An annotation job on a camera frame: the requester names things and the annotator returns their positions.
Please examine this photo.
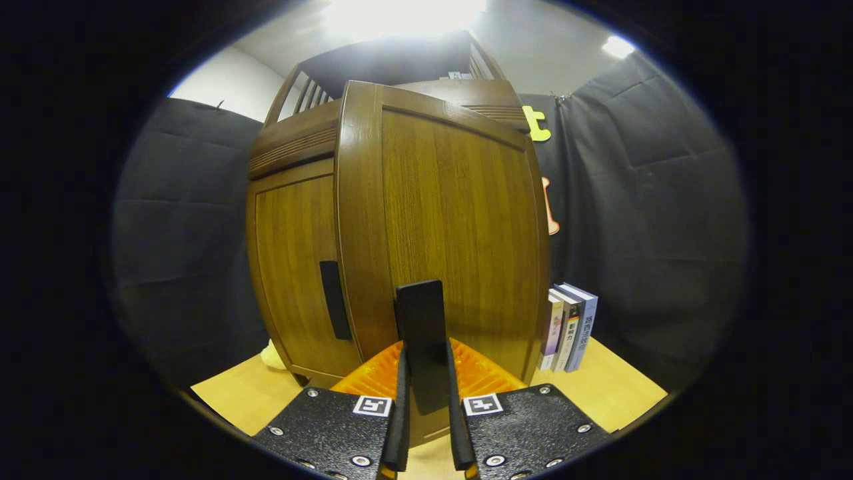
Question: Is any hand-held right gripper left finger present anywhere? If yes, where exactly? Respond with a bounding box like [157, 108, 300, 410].
[252, 340, 412, 480]

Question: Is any purple and white book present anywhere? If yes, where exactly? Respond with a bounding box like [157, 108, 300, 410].
[537, 291, 566, 371]

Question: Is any wooden double-door shoe cabinet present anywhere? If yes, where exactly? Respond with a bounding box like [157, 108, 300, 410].
[245, 30, 552, 449]

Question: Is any cream plush toy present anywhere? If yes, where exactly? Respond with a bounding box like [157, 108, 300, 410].
[260, 339, 289, 371]

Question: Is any large ceiling light panel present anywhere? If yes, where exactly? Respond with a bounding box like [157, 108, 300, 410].
[323, 0, 487, 41]

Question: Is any wooden cabinet door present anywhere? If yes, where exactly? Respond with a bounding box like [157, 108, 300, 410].
[335, 80, 550, 447]
[248, 159, 364, 387]

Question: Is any dark book with orange spine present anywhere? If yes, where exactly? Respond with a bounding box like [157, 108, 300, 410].
[552, 287, 586, 373]

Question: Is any black backdrop cloth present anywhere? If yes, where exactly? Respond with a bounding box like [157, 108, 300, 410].
[112, 52, 750, 391]

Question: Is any black door handle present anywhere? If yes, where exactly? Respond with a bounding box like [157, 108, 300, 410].
[395, 280, 450, 415]
[319, 261, 353, 341]

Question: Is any blue-grey book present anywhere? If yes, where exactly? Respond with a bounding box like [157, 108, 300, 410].
[558, 282, 599, 373]

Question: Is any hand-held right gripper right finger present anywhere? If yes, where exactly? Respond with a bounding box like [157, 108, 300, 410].
[445, 337, 610, 480]

